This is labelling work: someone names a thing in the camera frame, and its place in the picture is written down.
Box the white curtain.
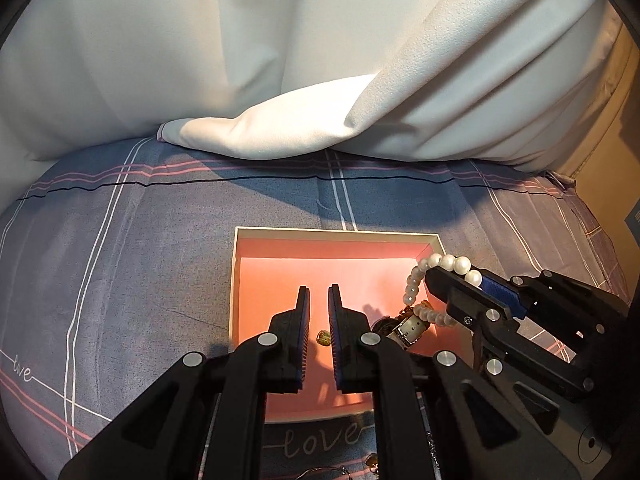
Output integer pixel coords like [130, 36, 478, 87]
[0, 0, 626, 176]

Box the gold strap wristwatch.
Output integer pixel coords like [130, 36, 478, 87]
[372, 300, 433, 348]

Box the pink lined jewelry box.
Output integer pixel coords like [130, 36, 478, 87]
[227, 226, 448, 426]

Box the blue plaid bedsheet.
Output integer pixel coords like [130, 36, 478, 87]
[0, 132, 633, 480]

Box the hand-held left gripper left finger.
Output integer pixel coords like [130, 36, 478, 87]
[57, 285, 313, 480]

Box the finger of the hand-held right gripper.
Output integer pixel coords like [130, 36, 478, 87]
[425, 265, 560, 436]
[479, 268, 630, 402]

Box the white pearl bracelet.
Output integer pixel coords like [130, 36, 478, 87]
[402, 254, 483, 328]

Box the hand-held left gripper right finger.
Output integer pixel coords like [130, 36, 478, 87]
[327, 284, 583, 480]

